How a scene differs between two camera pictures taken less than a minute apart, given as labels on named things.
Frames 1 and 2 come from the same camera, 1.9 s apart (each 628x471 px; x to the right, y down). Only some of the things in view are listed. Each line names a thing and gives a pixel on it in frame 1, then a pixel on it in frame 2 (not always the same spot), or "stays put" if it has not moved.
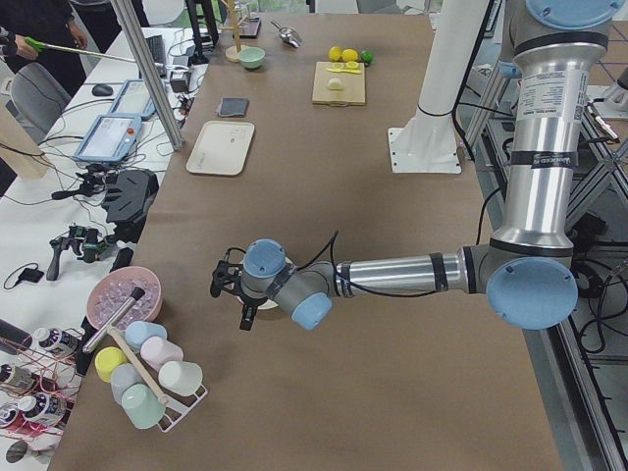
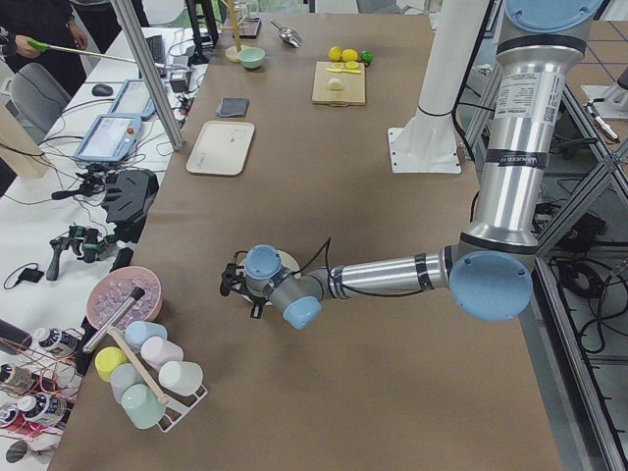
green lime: (367, 56) stays put
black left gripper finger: (248, 314) → (256, 310)
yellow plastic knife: (346, 71) stays put
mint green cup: (142, 405) stays put
